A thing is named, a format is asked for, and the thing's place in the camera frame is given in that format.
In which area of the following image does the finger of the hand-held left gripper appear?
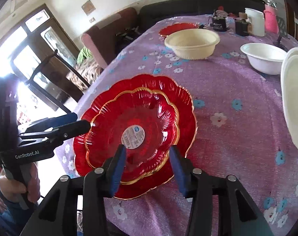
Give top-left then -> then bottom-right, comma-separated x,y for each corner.
17,112 -> 78,138
18,120 -> 91,151

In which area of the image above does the pile of black gadgets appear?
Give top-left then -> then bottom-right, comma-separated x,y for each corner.
117,27 -> 142,41

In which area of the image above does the red plastic bag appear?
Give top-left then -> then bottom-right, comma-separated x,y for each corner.
216,6 -> 237,19

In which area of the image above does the white plastic jar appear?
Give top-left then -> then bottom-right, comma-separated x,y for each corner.
245,8 -> 266,37

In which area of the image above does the white bowl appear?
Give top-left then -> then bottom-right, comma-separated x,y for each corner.
286,47 -> 298,63
240,43 -> 287,75
280,54 -> 298,155

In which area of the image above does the black phone stand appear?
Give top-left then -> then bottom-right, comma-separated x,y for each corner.
276,16 -> 290,50

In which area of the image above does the small framed picture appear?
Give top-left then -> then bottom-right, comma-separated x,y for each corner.
81,0 -> 96,15

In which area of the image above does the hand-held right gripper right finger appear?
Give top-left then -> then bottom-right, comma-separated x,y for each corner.
169,146 -> 275,236

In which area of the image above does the pink sleeved bottle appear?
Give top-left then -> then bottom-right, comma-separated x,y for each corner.
263,0 -> 280,34

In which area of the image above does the black sofa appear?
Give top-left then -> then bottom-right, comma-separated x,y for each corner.
139,0 -> 266,31

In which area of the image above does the wooden glass door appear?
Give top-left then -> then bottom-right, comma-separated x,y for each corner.
0,5 -> 83,118

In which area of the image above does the cream plastic bowl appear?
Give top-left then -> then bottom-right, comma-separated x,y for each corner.
164,29 -> 221,60

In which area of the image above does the dark wooden chair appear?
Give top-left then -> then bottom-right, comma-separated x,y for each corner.
24,50 -> 91,112

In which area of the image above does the person's left hand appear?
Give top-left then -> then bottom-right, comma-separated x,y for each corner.
0,163 -> 41,203

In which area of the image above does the black cable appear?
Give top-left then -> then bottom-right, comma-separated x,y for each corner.
198,13 -> 214,29

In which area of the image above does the brown woven blanket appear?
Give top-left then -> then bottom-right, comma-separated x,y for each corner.
66,59 -> 104,90

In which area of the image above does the medium red scalloped plate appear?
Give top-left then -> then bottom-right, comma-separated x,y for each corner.
84,87 -> 180,185

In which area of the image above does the brown armchair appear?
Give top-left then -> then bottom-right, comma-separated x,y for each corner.
81,7 -> 139,69

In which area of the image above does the black device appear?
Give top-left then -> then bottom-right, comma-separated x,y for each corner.
212,10 -> 228,32

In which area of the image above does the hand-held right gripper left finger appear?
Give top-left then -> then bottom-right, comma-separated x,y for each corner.
21,145 -> 127,236

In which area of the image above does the green cloth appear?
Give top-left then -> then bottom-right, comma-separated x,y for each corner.
79,47 -> 92,61

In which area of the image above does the large red scalloped plate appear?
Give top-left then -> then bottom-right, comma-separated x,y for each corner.
73,74 -> 198,200

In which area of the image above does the person's left forearm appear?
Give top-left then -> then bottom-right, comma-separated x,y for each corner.
0,197 -> 38,236

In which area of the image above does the small red scalloped plate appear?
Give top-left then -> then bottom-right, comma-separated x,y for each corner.
159,23 -> 200,38

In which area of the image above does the dark jar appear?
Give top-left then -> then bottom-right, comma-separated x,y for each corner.
235,12 -> 251,37

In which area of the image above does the purple floral tablecloth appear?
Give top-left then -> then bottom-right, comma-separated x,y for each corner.
54,13 -> 298,236

